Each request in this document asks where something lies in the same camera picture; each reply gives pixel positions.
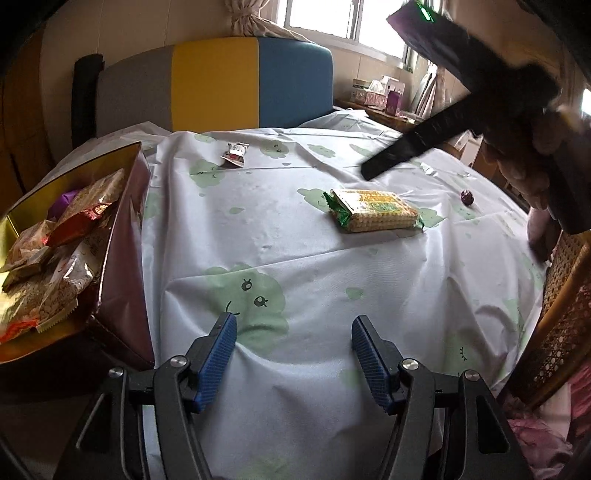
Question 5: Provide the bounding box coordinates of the white Ba Zhen cake packet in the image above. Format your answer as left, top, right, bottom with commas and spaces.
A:
19, 227, 110, 333

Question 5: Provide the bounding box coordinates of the purple box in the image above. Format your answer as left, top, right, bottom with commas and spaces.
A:
385, 90, 403, 116

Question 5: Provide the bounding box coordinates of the red candy wrapper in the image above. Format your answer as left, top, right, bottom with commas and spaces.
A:
46, 203, 111, 248

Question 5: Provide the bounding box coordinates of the long gold snack box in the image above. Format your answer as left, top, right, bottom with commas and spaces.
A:
1, 280, 33, 334

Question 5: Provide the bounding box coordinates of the floral white candy bar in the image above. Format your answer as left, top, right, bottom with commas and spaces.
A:
221, 142, 249, 168

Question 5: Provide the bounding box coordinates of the beige curtain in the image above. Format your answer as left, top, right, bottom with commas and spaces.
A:
224, 0, 311, 43

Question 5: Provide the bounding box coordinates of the purple snack packet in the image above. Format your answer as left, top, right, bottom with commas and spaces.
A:
47, 190, 79, 222

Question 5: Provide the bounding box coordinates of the brown bread packet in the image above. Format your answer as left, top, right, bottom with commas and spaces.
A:
1, 220, 56, 292

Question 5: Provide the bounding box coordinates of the window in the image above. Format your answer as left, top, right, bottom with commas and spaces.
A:
277, 0, 417, 71

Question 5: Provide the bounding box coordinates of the person right hand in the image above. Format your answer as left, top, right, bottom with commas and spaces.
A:
484, 105, 590, 234

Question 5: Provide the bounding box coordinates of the red jujube date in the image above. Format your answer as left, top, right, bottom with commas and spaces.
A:
460, 190, 475, 207

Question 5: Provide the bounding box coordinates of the pink cloth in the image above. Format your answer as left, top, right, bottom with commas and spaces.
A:
527, 208, 562, 262

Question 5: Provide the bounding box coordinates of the gold and maroon gift box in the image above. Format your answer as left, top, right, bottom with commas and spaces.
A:
1, 142, 154, 368

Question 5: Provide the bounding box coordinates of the tissue box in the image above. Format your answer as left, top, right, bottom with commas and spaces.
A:
363, 80, 388, 111

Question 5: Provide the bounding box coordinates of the large orange snack bag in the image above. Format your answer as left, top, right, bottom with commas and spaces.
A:
0, 319, 38, 344

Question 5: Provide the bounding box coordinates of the yellow puffed rice cake pack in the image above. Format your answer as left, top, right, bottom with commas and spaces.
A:
57, 169, 125, 225

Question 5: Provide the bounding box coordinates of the white cloud-print tablecloth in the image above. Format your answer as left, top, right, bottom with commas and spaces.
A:
56, 113, 546, 479

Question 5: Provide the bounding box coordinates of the black post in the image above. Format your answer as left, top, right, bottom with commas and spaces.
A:
70, 53, 105, 149

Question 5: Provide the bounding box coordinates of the green yellow cracker pack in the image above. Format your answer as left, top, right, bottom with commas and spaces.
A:
324, 189, 423, 233

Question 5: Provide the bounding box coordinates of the grey yellow blue chair back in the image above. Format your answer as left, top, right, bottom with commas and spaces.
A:
96, 37, 334, 136

